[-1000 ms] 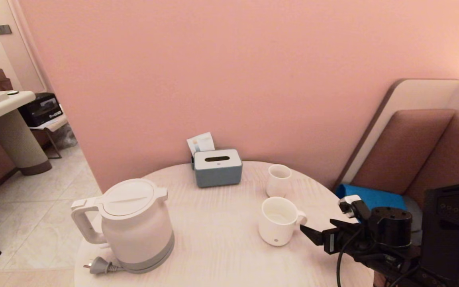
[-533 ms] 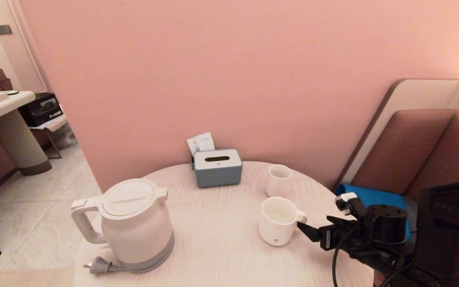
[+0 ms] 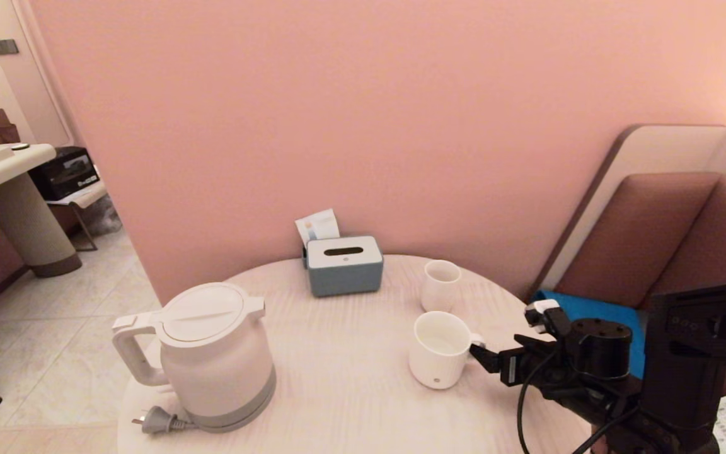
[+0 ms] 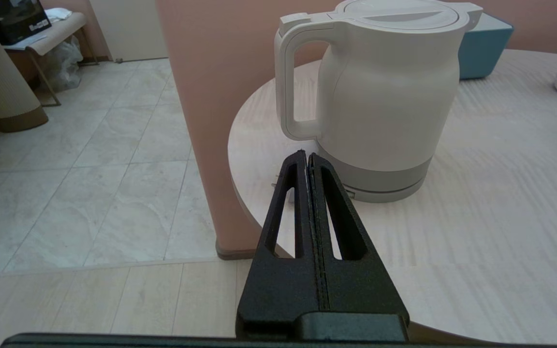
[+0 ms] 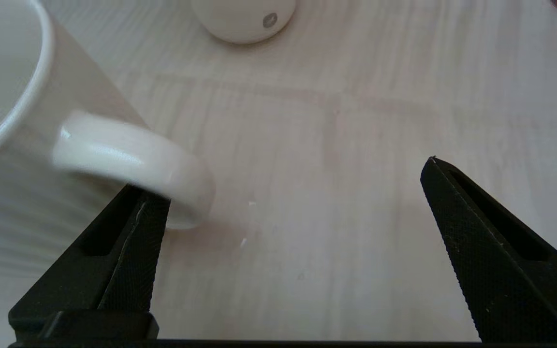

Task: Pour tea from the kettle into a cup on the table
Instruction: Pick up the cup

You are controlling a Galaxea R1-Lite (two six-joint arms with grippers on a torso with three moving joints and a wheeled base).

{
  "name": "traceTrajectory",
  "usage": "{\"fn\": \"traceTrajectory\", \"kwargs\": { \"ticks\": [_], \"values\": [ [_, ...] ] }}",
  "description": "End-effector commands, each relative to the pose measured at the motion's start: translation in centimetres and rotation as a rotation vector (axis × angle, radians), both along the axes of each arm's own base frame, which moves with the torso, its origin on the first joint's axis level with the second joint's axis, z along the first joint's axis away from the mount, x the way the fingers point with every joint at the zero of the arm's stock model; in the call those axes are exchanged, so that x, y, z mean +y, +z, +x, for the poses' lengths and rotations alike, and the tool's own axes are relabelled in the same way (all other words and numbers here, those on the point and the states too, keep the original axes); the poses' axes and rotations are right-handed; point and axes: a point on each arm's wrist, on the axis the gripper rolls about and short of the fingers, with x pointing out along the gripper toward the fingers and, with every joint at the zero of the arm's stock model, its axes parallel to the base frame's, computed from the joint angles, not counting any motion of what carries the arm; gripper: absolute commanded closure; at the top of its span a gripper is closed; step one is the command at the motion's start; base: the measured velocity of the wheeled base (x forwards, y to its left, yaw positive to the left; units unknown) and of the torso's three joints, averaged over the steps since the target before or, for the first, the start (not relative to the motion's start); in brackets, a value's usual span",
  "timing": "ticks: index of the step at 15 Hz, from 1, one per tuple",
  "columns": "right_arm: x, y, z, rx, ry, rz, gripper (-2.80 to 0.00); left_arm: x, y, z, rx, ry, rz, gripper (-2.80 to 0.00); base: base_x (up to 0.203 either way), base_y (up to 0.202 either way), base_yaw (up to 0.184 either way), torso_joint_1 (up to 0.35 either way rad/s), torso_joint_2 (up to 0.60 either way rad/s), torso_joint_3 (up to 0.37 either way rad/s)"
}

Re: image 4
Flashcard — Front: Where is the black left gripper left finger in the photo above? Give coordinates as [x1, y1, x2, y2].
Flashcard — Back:
[236, 150, 320, 339]

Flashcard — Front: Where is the grey tissue box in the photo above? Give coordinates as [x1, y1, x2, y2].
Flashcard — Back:
[458, 12, 514, 80]

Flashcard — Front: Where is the grey power plug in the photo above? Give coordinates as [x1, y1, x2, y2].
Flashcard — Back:
[271, 181, 296, 203]

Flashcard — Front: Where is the white stool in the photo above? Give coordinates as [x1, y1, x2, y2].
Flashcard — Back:
[3, 11, 99, 107]

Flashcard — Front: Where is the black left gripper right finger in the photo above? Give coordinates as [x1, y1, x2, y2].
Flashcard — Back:
[309, 153, 410, 339]

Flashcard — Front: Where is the white folded cloth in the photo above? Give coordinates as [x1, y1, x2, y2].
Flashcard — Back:
[44, 7, 72, 24]

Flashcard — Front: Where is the clear plastic bag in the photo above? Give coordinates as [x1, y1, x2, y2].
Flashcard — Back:
[46, 36, 84, 92]

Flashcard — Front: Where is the grey round kettle base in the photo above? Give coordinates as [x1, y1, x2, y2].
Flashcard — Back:
[344, 176, 426, 203]

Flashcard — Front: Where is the white electric kettle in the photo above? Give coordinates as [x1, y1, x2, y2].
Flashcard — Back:
[274, 0, 483, 194]

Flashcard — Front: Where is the black box appliance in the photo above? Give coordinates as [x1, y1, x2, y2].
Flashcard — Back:
[0, 0, 52, 45]

